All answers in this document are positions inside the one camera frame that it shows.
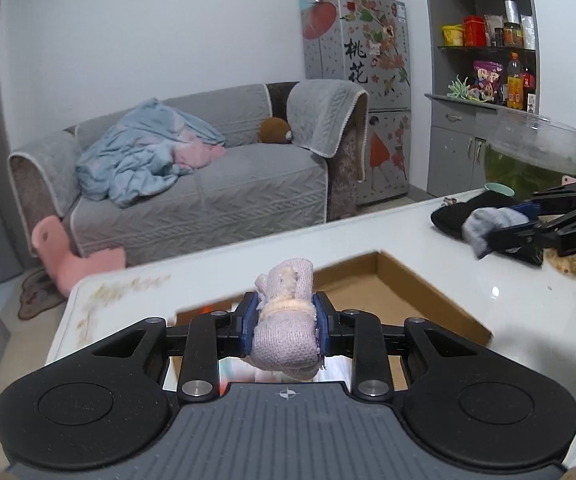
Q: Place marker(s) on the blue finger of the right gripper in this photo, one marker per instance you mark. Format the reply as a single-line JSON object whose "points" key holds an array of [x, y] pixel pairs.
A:
{"points": [[557, 200], [539, 234]]}

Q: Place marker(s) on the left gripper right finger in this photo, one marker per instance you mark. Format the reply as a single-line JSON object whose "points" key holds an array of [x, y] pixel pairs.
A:
{"points": [[357, 335]]}

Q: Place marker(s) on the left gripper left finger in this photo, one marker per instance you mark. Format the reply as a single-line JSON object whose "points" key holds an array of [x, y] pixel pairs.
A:
{"points": [[212, 342]]}

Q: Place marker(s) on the grey sock bundle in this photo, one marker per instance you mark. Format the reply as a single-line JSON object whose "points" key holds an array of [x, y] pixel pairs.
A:
{"points": [[482, 221]]}

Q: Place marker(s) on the lilac knit sock bundle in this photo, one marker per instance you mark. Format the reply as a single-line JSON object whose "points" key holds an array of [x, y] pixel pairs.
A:
{"points": [[285, 338]]}

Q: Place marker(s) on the plastic snack container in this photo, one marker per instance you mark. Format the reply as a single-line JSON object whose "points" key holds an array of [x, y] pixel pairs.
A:
{"points": [[564, 265]]}

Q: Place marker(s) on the brown cardboard box tray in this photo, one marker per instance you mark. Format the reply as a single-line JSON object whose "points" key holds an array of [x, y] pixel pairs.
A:
{"points": [[377, 283]]}

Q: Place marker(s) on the green cup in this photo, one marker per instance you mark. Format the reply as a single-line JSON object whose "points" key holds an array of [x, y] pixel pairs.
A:
{"points": [[499, 188]]}

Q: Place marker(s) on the glass fish tank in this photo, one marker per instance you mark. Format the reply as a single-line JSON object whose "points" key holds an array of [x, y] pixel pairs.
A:
{"points": [[529, 153]]}

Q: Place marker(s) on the black knit hat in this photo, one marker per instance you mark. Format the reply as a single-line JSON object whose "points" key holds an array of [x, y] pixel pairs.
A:
{"points": [[449, 218]]}

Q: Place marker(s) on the pink plastic stool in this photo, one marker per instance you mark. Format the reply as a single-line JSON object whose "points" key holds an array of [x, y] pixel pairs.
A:
{"points": [[52, 244]]}

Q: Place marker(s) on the brown floor mat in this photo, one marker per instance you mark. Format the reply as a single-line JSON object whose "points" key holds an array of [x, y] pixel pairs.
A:
{"points": [[38, 294]]}

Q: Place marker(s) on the grey sofa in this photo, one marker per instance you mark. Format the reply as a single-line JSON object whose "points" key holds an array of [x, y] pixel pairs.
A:
{"points": [[255, 189]]}

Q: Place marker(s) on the grey shelf cabinet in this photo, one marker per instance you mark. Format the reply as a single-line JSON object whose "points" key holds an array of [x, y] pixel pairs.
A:
{"points": [[478, 48]]}

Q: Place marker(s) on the pink clothing on sofa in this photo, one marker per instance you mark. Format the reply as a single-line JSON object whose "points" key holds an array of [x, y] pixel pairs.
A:
{"points": [[195, 154]]}

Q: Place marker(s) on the light blue blanket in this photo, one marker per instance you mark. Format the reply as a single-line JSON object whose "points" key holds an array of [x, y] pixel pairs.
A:
{"points": [[133, 158]]}

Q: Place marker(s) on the brown plush toy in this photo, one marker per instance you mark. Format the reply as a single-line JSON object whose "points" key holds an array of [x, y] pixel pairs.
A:
{"points": [[274, 130]]}

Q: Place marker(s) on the decorated grey refrigerator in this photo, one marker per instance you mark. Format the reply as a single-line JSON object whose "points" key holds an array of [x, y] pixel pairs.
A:
{"points": [[365, 42]]}

